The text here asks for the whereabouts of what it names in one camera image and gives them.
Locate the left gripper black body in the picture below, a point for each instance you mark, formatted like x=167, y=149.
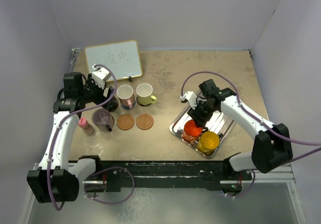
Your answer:
x=94, y=93

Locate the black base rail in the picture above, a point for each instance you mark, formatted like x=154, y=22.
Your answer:
x=209, y=175

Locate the small pink bottle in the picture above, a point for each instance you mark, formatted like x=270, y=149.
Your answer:
x=85, y=126

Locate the pale yellow mug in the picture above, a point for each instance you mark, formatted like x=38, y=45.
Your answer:
x=144, y=93

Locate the blue round coaster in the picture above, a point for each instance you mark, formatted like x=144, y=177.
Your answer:
x=131, y=106

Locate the aluminium frame rail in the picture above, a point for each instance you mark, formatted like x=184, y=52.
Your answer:
x=282, y=174

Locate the dark mug white interior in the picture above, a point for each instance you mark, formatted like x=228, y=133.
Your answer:
x=112, y=105

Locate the steel tray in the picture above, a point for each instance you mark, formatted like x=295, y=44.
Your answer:
x=219, y=123

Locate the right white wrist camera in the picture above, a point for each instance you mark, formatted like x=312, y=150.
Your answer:
x=189, y=97

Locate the pink mug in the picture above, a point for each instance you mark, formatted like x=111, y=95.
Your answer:
x=125, y=95

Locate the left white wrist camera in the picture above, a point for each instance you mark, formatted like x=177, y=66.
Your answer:
x=100, y=75

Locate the orange black smiley coaster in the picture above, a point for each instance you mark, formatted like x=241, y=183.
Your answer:
x=137, y=100

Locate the orange glass cup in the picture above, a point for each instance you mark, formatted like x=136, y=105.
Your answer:
x=191, y=132

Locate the white board with stand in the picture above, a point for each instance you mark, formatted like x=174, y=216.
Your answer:
x=122, y=58

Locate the purple mug black rim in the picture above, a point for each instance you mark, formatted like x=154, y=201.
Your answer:
x=103, y=120

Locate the light wooden coaster top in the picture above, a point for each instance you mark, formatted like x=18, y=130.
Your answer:
x=125, y=122

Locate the light wooden coaster bottom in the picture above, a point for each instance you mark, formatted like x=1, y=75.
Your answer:
x=144, y=121

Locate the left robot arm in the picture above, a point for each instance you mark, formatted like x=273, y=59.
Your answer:
x=53, y=180

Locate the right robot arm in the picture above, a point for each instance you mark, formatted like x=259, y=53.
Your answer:
x=271, y=147

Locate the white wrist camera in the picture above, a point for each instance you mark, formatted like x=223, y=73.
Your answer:
x=189, y=97
x=100, y=75

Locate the yellow glass cup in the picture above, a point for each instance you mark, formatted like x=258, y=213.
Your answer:
x=208, y=142

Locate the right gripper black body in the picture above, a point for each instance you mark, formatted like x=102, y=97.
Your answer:
x=202, y=112

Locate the light wooden coaster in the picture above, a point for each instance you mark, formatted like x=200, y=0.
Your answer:
x=144, y=121
x=125, y=122

